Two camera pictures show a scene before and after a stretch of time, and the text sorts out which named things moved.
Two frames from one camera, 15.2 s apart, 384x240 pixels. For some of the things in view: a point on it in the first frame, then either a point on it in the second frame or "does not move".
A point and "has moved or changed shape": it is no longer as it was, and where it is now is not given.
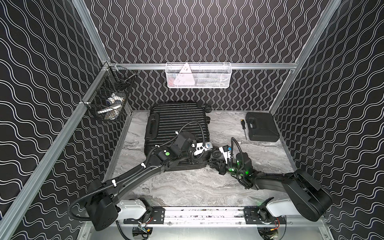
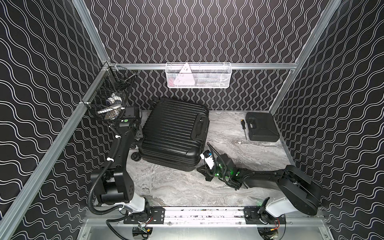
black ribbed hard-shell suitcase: x=166 y=120 has moved or changed shape
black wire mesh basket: x=108 y=97 does not move
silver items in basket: x=114 y=103 does not move
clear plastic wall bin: x=206 y=75 does not move
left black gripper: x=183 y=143 to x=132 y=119
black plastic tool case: x=262 y=126 does not move
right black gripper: x=222 y=164 to x=204 y=169
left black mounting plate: x=158 y=217 does not move
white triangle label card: x=185 y=76 does not move
